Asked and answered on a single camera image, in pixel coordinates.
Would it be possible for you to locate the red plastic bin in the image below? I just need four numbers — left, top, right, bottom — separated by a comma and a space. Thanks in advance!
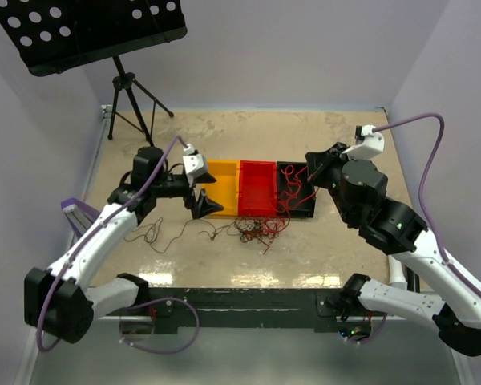
238, 160, 277, 217

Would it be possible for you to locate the purple plastic holder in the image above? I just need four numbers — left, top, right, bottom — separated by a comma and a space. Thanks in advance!
60, 198, 100, 239

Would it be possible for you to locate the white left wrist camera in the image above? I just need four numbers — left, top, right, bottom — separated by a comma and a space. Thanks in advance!
182, 144, 208, 185

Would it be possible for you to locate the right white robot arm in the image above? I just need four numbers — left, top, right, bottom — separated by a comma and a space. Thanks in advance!
305, 142, 481, 357

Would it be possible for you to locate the black microphone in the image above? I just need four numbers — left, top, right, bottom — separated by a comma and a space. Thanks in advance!
406, 268, 421, 293

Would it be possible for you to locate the black perforated music stand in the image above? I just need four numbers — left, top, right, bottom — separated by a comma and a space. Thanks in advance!
0, 0, 188, 148

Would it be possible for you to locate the yellow plastic bin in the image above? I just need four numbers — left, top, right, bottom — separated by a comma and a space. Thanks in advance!
204, 160, 241, 217

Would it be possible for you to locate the white microphone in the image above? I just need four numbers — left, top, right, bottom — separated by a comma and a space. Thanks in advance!
388, 255, 407, 290

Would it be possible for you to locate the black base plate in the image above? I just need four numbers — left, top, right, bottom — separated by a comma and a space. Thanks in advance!
138, 287, 367, 334

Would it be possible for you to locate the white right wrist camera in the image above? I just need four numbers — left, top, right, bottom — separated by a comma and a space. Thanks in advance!
342, 125, 385, 160

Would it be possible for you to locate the black plastic bin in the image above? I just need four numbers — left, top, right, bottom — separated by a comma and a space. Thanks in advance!
276, 161, 317, 219

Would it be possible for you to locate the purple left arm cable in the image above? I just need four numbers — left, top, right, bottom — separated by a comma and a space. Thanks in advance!
35, 136, 201, 354

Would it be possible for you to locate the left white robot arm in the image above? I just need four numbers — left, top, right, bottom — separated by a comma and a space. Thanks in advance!
23, 144, 223, 343

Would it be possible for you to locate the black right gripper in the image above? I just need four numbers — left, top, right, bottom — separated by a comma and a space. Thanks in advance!
306, 141, 362, 223

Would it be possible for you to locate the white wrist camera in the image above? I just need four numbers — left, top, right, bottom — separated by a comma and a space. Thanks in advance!
182, 144, 208, 185
342, 125, 385, 160

